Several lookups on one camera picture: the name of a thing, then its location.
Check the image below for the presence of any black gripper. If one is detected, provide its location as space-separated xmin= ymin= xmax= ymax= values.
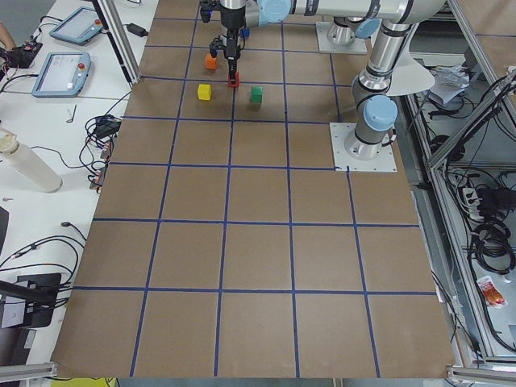
xmin=209 ymin=29 xmax=243 ymax=83
xmin=218 ymin=0 xmax=246 ymax=30

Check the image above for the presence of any white chair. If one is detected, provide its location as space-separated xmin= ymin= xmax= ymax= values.
xmin=386 ymin=51 xmax=435 ymax=97

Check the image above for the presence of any green wooden block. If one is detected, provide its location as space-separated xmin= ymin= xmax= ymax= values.
xmin=250 ymin=86 xmax=264 ymax=104

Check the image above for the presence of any hex key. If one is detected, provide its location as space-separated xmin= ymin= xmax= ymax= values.
xmin=65 ymin=104 xmax=77 ymax=123

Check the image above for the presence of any orange snack packet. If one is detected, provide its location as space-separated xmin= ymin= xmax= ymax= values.
xmin=476 ymin=276 xmax=507 ymax=308

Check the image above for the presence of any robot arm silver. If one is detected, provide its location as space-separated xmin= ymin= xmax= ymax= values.
xmin=199 ymin=1 xmax=443 ymax=92
xmin=199 ymin=1 xmax=443 ymax=160

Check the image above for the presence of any teach pendant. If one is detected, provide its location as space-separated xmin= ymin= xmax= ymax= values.
xmin=49 ymin=6 xmax=102 ymax=46
xmin=31 ymin=52 xmax=91 ymax=98

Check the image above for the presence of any near teach pendant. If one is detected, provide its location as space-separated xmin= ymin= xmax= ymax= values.
xmin=31 ymin=52 xmax=91 ymax=98

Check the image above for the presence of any black power adapter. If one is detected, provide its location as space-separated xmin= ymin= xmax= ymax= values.
xmin=126 ymin=23 xmax=148 ymax=37

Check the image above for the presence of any aluminium frame post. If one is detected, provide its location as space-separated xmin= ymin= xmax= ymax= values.
xmin=92 ymin=0 xmax=141 ymax=85

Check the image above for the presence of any orange wooden block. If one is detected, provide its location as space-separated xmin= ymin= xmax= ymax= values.
xmin=205 ymin=53 xmax=218 ymax=70

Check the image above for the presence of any yellow wooden block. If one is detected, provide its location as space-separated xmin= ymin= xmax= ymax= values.
xmin=197 ymin=84 xmax=212 ymax=101

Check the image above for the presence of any far teach pendant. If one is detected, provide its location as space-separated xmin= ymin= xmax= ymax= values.
xmin=49 ymin=6 xmax=102 ymax=46

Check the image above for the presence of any red wooden block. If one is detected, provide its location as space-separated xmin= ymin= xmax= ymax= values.
xmin=227 ymin=72 xmax=240 ymax=88

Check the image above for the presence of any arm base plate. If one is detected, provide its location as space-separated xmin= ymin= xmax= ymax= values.
xmin=330 ymin=123 xmax=397 ymax=173
xmin=316 ymin=22 xmax=368 ymax=55

